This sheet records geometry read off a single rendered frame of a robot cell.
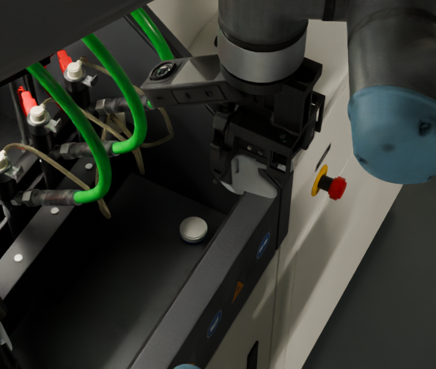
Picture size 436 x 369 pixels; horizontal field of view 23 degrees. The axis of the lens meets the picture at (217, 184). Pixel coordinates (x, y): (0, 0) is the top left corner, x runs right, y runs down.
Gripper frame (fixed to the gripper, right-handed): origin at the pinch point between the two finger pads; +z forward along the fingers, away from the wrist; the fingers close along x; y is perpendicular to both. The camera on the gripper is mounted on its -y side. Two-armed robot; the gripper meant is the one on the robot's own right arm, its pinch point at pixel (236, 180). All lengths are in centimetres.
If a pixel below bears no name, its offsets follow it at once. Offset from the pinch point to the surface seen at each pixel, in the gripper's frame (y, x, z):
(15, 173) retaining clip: -26.0, -4.7, 10.6
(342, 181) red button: 1, 33, 41
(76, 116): -15.8, -4.5, -5.6
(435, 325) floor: 17, 65, 122
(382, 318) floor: 6, 61, 122
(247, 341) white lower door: -3, 11, 57
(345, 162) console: -3, 45, 51
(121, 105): -21.9, 11.2, 12.7
